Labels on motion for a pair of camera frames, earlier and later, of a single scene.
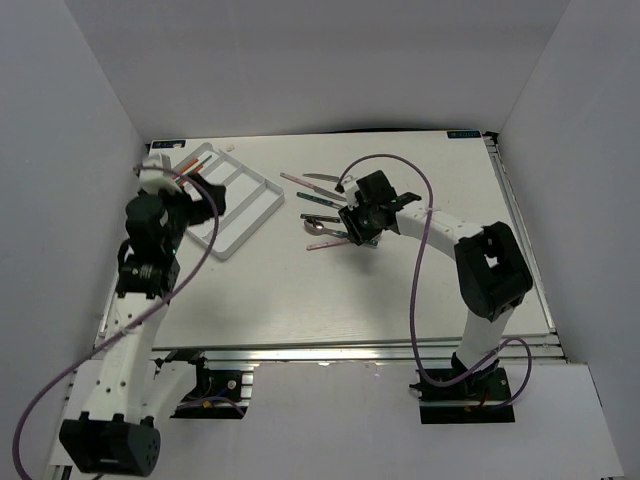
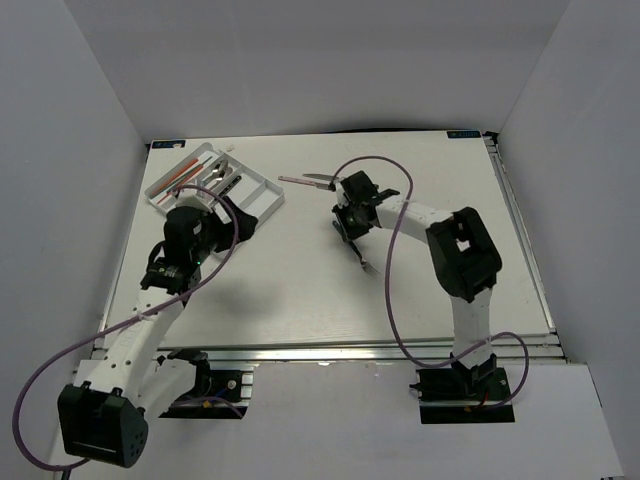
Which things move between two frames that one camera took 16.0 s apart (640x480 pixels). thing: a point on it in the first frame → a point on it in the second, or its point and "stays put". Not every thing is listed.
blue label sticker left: (166, 144) stays put
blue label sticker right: (463, 134) stays put
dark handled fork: (320, 218) → (365, 266)
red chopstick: (186, 167) stays put
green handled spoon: (316, 229) → (221, 168)
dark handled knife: (322, 177) stays put
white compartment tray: (249, 200) stays put
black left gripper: (202, 206) → (226, 229)
